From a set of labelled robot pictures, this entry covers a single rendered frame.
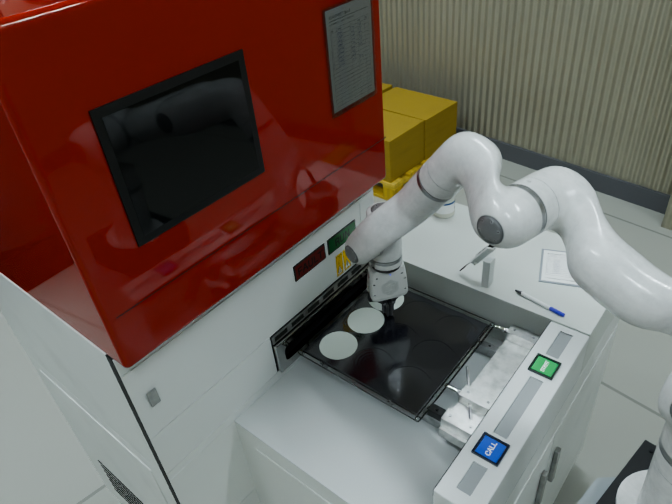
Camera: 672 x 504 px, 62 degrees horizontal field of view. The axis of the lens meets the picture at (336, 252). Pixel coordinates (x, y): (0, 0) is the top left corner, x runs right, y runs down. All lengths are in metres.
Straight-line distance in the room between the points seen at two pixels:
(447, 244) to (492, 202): 0.75
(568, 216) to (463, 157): 0.21
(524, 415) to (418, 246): 0.63
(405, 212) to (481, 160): 0.26
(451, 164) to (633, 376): 1.86
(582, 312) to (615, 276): 0.56
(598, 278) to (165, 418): 0.90
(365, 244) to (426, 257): 0.41
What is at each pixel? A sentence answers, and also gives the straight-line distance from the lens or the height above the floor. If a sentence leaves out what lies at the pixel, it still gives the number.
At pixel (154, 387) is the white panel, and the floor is 1.09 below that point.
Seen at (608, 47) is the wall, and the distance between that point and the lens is 3.66.
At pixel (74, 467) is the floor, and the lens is 2.67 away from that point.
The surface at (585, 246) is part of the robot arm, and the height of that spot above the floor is 1.40.
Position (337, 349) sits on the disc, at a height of 0.90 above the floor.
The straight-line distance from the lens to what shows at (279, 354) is 1.47.
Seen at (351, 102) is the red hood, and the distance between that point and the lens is 1.31.
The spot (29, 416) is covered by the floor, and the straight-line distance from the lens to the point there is 2.96.
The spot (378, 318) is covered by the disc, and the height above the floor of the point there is 0.90.
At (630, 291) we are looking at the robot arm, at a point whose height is 1.37.
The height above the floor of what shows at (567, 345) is 0.96.
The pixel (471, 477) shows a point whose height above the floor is 0.96.
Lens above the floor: 1.97
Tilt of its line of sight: 37 degrees down
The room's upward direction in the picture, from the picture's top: 6 degrees counter-clockwise
